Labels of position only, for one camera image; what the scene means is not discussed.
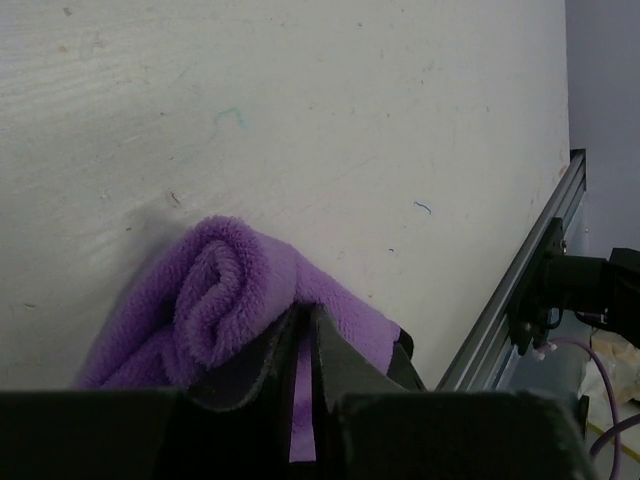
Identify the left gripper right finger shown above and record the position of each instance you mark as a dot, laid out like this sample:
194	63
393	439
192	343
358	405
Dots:
440	430

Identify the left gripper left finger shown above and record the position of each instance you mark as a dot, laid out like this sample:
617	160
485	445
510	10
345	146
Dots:
140	430

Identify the aluminium mounting rail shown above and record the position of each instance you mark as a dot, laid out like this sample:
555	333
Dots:
484	355

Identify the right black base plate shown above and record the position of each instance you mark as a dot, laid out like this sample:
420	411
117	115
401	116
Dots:
528	313

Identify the dark grey towel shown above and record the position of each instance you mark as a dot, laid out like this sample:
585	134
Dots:
211	294

